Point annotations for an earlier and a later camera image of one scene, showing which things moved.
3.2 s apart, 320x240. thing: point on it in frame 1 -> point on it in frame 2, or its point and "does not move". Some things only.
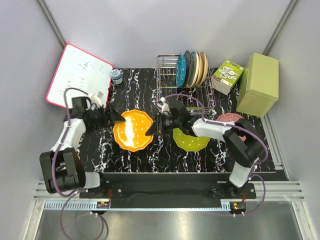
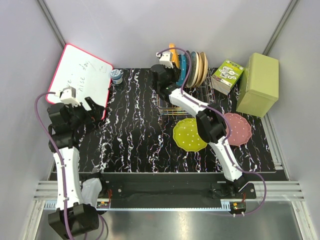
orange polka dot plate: [131, 134] -> [175, 54]
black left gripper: [108, 115] -> [83, 111]
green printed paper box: [226, 76] does not move
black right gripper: [153, 130] -> [175, 72]
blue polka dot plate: [181, 71] does not move
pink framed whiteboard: [78, 69] does not move
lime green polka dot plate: [188, 142] does not move
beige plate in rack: [205, 68] does not move
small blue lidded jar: [116, 76] does not move
